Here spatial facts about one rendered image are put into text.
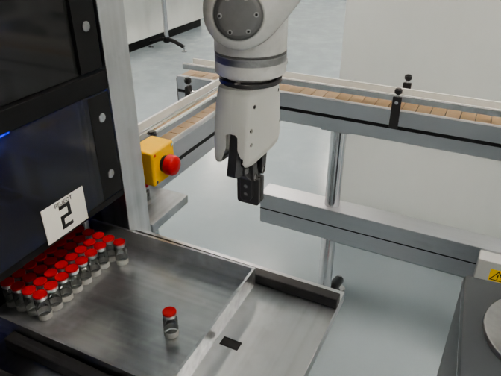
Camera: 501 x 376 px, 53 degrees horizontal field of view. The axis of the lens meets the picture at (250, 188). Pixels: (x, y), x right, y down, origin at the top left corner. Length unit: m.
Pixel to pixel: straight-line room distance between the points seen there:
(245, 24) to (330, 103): 1.03
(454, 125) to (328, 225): 0.54
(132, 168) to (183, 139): 0.35
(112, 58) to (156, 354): 0.45
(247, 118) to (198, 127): 0.73
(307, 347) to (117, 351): 0.27
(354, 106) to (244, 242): 1.16
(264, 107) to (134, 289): 0.41
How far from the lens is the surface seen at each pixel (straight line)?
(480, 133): 1.44
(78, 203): 0.83
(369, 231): 1.67
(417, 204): 2.27
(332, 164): 1.61
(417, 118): 1.45
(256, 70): 0.56
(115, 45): 0.84
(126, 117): 0.88
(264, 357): 0.74
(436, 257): 1.67
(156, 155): 0.96
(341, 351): 1.96
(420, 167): 2.19
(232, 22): 0.48
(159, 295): 0.84
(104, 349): 0.78
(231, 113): 0.58
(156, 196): 1.10
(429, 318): 2.17
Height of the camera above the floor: 1.44
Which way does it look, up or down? 30 degrees down
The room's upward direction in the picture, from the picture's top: straight up
